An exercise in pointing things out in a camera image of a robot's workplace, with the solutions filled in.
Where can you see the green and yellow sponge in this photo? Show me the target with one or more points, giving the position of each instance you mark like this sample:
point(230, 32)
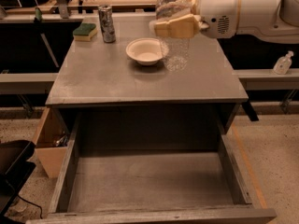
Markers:
point(85, 32)

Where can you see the grey metal shelf rail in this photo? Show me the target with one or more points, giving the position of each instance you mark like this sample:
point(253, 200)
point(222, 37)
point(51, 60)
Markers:
point(27, 83)

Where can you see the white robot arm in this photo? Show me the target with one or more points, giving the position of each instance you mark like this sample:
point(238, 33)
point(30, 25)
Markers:
point(273, 21)

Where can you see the grey cabinet counter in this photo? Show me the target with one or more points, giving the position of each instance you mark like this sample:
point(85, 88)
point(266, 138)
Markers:
point(117, 103)

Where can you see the silver metallic can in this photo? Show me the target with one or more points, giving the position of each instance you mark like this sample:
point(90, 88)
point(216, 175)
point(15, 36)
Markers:
point(106, 23)

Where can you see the black bin on floor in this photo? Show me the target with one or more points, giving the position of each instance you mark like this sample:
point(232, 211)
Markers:
point(15, 169)

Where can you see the open grey top drawer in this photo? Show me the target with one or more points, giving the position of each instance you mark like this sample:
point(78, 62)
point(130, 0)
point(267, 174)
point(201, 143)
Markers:
point(151, 167)

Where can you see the clear plastic water bottle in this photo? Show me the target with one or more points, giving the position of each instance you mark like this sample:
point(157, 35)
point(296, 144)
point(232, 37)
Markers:
point(176, 51)

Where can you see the light wooden box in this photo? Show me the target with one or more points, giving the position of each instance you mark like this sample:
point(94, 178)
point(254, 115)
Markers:
point(48, 133)

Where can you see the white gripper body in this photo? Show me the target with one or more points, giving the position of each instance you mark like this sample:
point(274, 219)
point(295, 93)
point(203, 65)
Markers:
point(219, 12)

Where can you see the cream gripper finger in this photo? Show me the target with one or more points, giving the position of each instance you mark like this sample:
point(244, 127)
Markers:
point(186, 26)
point(172, 8)

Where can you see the white paper bowl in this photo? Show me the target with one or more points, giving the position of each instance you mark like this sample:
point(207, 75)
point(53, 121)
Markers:
point(145, 51)

